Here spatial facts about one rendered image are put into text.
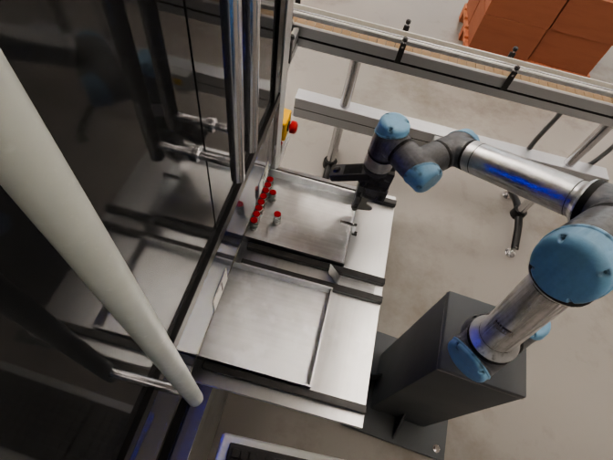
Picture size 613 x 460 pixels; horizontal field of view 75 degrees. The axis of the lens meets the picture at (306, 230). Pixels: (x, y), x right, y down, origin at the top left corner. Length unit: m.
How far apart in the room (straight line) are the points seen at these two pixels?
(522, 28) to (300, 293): 3.02
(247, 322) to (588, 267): 0.74
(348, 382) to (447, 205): 1.74
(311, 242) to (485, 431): 1.33
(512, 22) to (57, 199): 3.58
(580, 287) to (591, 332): 1.91
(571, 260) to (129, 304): 0.62
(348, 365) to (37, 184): 0.93
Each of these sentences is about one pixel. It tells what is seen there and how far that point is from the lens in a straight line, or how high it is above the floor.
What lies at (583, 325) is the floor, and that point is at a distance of 2.64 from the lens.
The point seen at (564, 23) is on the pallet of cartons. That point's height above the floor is 0.46.
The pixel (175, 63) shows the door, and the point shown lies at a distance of 0.47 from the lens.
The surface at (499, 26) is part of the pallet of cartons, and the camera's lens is 3.67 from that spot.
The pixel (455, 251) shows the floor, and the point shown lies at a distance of 2.43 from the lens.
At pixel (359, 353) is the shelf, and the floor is 0.88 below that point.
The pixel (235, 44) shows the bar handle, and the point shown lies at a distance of 0.43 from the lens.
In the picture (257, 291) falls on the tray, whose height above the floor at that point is 0.88.
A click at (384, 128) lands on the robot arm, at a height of 1.26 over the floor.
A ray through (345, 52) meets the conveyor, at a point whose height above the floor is 0.87.
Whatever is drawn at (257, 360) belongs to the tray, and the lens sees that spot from 1.03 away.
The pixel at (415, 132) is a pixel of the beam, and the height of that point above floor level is 0.53.
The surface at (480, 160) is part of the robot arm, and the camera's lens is 0.96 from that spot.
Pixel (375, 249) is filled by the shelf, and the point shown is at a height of 0.88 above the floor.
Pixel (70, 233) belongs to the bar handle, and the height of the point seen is 1.71.
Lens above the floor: 1.88
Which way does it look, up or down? 58 degrees down
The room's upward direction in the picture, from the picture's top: 13 degrees clockwise
